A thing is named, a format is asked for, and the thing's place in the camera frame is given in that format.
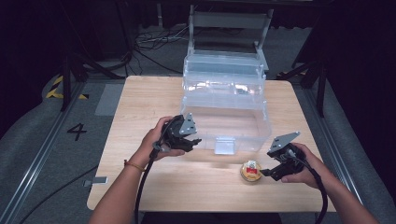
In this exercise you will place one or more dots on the black metal stand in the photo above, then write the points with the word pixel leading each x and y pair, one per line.
pixel 320 90
pixel 66 90

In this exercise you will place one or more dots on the yellow black floor tape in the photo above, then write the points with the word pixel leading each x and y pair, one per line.
pixel 54 91

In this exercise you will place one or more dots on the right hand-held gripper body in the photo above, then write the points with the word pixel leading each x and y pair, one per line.
pixel 291 157

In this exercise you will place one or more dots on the small grey metal bracket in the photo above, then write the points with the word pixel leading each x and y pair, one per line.
pixel 95 181

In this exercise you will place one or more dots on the round yellow tin red label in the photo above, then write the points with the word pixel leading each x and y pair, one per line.
pixel 251 171

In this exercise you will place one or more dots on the grey metal table frame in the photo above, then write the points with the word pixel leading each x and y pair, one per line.
pixel 230 20

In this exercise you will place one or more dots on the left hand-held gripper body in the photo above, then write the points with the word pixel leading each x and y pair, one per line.
pixel 176 133

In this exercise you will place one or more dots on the grey floor plate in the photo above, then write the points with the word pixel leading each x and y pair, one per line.
pixel 109 99

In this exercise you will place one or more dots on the person's right hand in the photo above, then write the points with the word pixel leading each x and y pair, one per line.
pixel 314 174

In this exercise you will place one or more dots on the clear plastic storage box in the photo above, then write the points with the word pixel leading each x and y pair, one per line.
pixel 227 124

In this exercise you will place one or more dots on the person's left hand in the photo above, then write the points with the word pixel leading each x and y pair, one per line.
pixel 151 149

